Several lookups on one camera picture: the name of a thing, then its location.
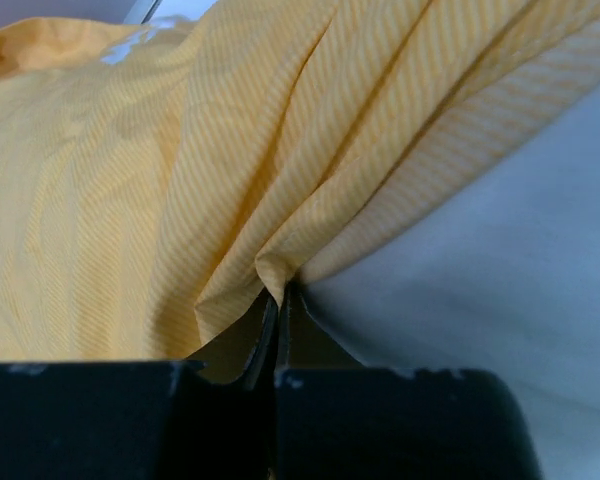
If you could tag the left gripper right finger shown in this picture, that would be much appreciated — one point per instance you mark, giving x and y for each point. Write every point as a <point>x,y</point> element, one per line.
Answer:
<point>339,419</point>

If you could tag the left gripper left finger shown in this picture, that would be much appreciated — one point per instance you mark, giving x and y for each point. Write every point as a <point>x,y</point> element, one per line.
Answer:
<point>204,417</point>

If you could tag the yellow cartoon pillowcase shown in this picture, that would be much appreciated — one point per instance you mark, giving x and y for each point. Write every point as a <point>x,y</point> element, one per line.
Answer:
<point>155,179</point>

